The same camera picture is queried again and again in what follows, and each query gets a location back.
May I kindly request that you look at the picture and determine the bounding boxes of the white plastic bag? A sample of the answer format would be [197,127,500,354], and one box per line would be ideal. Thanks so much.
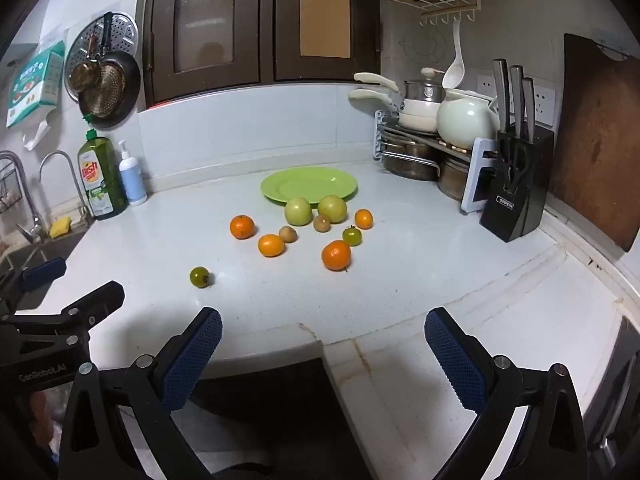
[22,110,52,151]

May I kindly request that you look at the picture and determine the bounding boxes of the wide steel pot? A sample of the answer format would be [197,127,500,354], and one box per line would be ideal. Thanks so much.
[382,132,441,182]

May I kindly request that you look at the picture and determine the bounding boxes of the white teapot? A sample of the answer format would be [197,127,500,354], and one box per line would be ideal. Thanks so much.
[436,89,501,151]

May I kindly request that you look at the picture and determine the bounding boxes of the curved steel faucet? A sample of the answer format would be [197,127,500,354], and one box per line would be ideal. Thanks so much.
[39,150,94,226]

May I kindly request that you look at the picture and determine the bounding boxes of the large orange with stem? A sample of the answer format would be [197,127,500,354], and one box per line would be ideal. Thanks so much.
[321,240,352,273]

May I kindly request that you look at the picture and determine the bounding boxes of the wooden cutting board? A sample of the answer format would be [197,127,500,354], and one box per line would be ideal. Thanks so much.
[547,33,640,253]

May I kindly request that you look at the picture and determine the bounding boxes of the golden strainer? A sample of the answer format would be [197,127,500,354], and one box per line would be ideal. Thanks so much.
[82,62,126,108]

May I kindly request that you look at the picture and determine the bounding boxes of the dark wooden cabinet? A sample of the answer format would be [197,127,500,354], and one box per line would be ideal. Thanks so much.
[136,0,383,111]

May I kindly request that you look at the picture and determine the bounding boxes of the steel sink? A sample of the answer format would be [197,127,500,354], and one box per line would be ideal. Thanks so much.
[0,232,87,311]

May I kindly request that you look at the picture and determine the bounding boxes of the white ladle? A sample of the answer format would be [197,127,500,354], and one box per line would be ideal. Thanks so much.
[442,20,467,90]

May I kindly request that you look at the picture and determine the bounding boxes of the orange with green calyx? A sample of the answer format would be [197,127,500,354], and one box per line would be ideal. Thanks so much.
[229,214,256,240]

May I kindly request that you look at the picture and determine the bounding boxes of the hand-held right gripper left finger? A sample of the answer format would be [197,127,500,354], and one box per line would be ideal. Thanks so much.
[59,306,224,480]

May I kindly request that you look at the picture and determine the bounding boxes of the cream saucepan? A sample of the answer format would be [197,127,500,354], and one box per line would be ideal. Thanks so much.
[348,89,443,133]

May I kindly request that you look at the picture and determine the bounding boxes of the round metal steamer plate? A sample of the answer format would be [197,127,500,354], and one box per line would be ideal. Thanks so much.
[64,14,138,106]

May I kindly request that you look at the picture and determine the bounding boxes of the teal cardboard box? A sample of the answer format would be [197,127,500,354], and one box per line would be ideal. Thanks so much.
[6,40,67,128]

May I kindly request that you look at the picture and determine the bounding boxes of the black scissors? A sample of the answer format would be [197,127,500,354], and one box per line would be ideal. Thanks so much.
[497,136,533,193]

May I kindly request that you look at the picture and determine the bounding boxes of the steel pot with lid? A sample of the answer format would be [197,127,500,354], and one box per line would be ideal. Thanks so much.
[402,67,447,104]

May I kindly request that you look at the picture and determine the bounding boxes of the black knife block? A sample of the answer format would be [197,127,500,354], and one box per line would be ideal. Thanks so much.
[479,122,556,243]

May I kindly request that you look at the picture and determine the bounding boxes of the grey pot rack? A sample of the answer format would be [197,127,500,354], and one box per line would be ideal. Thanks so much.
[374,110,498,213]

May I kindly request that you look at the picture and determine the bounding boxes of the steel handled knife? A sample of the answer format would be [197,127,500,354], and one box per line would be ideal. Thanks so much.
[521,77,537,143]
[492,58,513,133]
[509,65,526,138]

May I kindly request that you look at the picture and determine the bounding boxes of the grey appliance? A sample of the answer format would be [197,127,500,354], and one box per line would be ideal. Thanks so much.
[582,315,640,461]

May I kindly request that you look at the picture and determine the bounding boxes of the green plate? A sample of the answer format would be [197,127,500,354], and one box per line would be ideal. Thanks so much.
[260,167,359,206]

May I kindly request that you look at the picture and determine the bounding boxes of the green dish soap bottle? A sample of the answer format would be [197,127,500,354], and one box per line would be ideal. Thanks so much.
[77,115,128,221]

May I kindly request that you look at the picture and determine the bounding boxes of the white wall socket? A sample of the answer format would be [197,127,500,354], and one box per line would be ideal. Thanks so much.
[532,80,557,128]
[476,75,496,106]

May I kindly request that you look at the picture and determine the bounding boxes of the small copper saucepan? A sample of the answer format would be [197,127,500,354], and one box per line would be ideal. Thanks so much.
[68,35,102,94]

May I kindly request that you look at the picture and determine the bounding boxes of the white pump bottle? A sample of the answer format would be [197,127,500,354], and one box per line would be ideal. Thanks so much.
[118,139,148,207]

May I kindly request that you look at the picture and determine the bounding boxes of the black frying pan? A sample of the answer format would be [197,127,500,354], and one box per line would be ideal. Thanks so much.
[78,12,142,128]

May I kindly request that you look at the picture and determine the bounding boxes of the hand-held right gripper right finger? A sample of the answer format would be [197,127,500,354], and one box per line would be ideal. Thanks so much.
[424,307,588,480]

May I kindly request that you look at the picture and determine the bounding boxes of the smooth yellowish orange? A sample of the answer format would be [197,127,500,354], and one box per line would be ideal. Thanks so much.
[258,234,286,258]

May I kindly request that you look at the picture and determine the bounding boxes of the large green fruit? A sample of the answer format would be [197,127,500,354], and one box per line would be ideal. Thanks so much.
[317,194,349,224]
[284,197,314,226]

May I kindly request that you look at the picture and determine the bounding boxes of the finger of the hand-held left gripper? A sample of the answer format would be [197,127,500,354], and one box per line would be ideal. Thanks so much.
[0,281,126,348]
[0,257,68,311]

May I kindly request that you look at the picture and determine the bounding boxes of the wire sink basket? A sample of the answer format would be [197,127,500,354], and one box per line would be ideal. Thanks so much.
[0,160,27,213]

